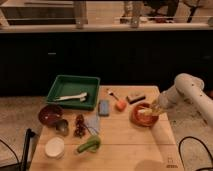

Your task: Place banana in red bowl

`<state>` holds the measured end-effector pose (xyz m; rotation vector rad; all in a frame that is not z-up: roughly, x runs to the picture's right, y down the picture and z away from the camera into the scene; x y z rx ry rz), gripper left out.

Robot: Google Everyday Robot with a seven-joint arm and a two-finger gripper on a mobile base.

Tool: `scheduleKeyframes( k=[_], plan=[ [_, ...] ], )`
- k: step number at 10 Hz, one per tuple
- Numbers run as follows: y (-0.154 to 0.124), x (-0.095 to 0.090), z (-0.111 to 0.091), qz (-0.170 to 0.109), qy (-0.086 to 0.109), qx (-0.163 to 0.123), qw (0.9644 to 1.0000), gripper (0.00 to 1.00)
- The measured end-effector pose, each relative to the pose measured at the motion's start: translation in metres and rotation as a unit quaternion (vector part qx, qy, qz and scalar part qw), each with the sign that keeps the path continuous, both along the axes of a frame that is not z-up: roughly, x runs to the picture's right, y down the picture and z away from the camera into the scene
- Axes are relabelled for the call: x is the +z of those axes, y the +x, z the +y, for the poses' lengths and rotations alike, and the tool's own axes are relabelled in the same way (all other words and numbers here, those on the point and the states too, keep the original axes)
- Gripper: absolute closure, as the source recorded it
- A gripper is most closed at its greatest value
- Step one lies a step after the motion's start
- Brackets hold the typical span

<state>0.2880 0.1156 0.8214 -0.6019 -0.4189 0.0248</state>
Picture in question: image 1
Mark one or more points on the blue sponge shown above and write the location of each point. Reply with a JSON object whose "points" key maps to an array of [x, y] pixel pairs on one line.
{"points": [[103, 108]]}

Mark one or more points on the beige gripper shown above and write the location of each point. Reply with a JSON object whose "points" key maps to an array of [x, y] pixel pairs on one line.
{"points": [[156, 108]]}

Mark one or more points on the orange red bowl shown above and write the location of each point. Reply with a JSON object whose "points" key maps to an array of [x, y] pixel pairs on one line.
{"points": [[140, 119]]}

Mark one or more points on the orange carrot toy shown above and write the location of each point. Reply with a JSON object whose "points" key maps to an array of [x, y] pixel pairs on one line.
{"points": [[120, 104]]}

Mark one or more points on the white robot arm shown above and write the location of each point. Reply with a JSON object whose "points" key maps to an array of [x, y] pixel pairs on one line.
{"points": [[189, 87]]}

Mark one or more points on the black stand left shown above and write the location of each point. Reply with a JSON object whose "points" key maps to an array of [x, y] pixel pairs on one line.
{"points": [[22, 163]]}

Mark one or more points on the yellow banana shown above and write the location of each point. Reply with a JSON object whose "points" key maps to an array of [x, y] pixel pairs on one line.
{"points": [[146, 111]]}

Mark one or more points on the green pepper toy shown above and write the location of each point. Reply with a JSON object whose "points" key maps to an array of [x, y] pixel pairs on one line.
{"points": [[92, 144]]}

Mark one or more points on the white round container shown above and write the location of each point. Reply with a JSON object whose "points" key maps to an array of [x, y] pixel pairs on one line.
{"points": [[54, 148]]}

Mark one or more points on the green plastic tray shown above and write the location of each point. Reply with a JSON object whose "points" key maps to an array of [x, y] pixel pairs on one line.
{"points": [[69, 85]]}

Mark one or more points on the white bone toy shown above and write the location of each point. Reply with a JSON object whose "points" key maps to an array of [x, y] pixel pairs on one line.
{"points": [[80, 96]]}

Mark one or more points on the small metal cup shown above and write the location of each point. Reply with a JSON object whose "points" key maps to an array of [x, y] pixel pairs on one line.
{"points": [[62, 127]]}

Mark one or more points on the dark red bowl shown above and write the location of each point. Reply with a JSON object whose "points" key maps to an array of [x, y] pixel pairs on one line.
{"points": [[50, 114]]}

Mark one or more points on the dark red grape bunch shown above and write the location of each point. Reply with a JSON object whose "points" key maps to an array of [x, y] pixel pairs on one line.
{"points": [[79, 126]]}

